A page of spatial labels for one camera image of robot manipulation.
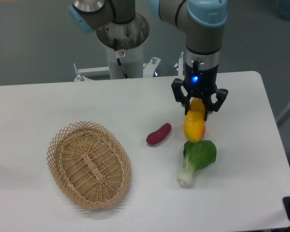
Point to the woven wicker basket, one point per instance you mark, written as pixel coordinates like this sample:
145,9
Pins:
89,165

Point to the purple sweet potato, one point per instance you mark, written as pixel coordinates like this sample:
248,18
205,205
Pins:
159,135

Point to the white metal base frame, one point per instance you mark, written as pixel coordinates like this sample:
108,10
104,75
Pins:
115,71

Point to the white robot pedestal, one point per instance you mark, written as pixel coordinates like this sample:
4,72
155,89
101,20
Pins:
124,43

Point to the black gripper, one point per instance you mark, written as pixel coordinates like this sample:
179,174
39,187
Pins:
200,82

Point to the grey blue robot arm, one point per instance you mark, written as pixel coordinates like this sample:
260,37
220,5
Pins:
201,20

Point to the yellow orange mango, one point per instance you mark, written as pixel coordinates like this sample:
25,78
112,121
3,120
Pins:
194,124

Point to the green bok choy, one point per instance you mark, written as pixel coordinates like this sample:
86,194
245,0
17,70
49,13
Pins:
197,156

